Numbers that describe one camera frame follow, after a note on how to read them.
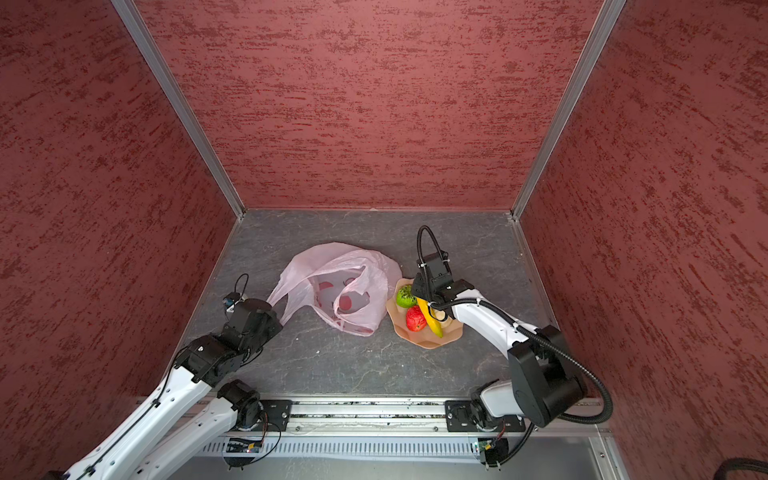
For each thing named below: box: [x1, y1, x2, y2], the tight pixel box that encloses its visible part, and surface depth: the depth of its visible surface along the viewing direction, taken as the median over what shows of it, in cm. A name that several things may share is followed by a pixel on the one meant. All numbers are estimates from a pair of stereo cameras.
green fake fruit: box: [396, 285, 418, 308], surface depth 89 cm
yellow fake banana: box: [417, 297, 444, 338], surface depth 85 cm
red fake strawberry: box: [406, 305, 427, 332], surface depth 87 cm
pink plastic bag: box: [267, 243, 402, 337], surface depth 83 cm
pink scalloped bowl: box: [386, 278, 464, 349], surface depth 88 cm
